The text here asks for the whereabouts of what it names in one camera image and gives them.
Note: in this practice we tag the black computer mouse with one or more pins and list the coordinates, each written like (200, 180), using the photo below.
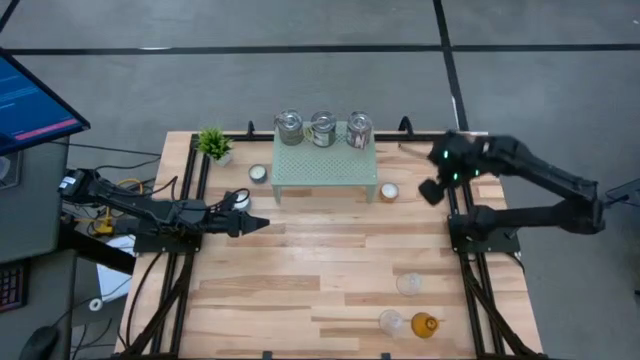
(40, 342)

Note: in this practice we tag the tin can with brown label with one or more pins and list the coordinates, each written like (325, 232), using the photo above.
(359, 130)

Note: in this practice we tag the dark grey equipment base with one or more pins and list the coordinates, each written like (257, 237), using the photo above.
(625, 192)

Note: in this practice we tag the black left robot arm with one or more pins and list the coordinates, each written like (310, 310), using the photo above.
(150, 212)

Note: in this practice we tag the tin can with grey-green label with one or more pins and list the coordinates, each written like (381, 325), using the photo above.
(289, 127)

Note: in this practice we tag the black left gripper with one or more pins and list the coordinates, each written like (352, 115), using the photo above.
(220, 221)

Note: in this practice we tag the white tape roll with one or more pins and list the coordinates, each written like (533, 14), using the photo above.
(95, 303)

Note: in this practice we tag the green plant in white pot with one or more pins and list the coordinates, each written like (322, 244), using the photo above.
(214, 144)

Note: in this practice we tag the white paper sheet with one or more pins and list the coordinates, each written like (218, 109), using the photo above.
(115, 275)

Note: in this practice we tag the grey desk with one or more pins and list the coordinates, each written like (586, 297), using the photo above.
(35, 210)

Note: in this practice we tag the black keyboard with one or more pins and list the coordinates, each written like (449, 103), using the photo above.
(11, 286)

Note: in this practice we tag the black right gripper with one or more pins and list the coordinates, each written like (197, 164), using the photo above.
(455, 157)

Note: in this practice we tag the clear glass candlestick holder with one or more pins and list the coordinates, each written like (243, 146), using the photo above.
(391, 321)
(409, 283)

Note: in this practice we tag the black diagonal bar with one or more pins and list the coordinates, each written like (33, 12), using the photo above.
(100, 252)

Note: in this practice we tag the black computer monitor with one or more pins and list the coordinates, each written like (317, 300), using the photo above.
(30, 105)

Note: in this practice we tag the orange patterned candle tin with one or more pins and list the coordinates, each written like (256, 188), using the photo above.
(389, 191)

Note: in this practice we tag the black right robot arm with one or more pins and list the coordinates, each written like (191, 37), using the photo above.
(550, 180)

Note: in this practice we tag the black aluminium rig frame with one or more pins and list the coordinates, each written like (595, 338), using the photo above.
(240, 137)

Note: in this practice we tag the green perforated metal shelf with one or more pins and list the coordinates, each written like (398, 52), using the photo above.
(325, 170)

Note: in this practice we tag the amber glass candlestick holder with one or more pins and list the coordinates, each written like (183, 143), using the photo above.
(425, 325)

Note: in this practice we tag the tin can with cream label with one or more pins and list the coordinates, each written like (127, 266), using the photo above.
(323, 129)

